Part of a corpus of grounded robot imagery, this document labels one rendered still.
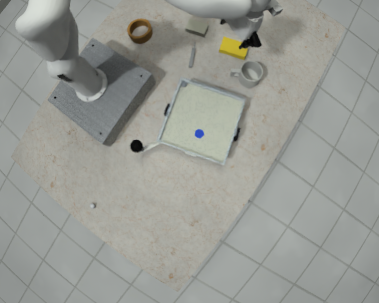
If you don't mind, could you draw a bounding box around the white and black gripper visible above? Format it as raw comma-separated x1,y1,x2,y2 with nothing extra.
220,13,264,49

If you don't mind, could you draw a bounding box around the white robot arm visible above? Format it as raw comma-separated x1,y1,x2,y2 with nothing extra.
15,0,283,102

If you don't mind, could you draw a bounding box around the white mug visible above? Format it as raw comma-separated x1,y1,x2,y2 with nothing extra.
230,60,263,88

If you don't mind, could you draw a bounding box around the yellow rectangular block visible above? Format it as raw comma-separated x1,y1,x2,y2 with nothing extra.
219,37,248,60

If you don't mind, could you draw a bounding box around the brown tape roll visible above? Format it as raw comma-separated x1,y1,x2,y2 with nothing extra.
127,18,153,44

